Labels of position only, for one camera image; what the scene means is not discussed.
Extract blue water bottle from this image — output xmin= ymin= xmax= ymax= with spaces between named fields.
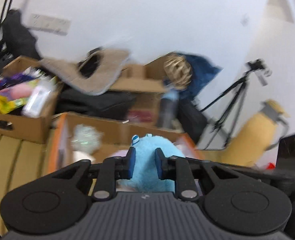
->
xmin=157 ymin=89 xmax=179 ymax=129

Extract wooden slat folding table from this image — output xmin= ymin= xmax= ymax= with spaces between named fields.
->
xmin=0 ymin=129 xmax=54 ymax=235

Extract black bag on trolley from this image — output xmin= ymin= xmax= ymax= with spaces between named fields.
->
xmin=2 ymin=10 xmax=41 ymax=60

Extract black case on floor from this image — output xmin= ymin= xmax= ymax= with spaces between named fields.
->
xmin=177 ymin=99 xmax=208 ymax=145

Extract black camera tripod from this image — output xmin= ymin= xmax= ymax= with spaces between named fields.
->
xmin=200 ymin=59 xmax=272 ymax=150

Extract red cup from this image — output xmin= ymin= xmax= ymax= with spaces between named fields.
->
xmin=264 ymin=163 xmax=276 ymax=170

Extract red cardboard tray box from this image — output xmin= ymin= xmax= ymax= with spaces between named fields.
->
xmin=47 ymin=112 xmax=206 ymax=196

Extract open brown cardboard box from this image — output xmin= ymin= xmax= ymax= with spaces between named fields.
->
xmin=109 ymin=56 xmax=167 ymax=126

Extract wall light switch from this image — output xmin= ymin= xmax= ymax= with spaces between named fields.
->
xmin=240 ymin=14 xmax=250 ymax=27

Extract wall power outlet strip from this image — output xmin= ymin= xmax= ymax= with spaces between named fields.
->
xmin=27 ymin=14 xmax=71 ymax=36

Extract woven rattan ball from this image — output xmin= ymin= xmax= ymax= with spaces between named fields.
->
xmin=163 ymin=53 xmax=193 ymax=90

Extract white tube bottle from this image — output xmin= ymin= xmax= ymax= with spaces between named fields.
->
xmin=22 ymin=79 xmax=56 ymax=118

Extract small brown cardboard tray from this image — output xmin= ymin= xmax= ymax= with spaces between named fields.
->
xmin=0 ymin=56 xmax=63 ymax=144

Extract light blue plush toy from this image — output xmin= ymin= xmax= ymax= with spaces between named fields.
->
xmin=116 ymin=134 xmax=184 ymax=192

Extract dark blue fabric bag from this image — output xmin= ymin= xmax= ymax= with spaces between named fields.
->
xmin=175 ymin=53 xmax=222 ymax=100

